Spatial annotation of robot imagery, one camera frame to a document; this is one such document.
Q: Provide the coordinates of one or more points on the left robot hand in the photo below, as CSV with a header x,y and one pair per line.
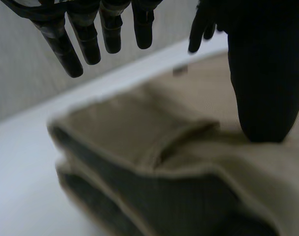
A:
x,y
264,81

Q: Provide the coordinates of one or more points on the beige shorts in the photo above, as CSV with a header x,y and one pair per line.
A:
x,y
178,157

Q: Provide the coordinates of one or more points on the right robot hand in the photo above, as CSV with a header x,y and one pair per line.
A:
x,y
200,22

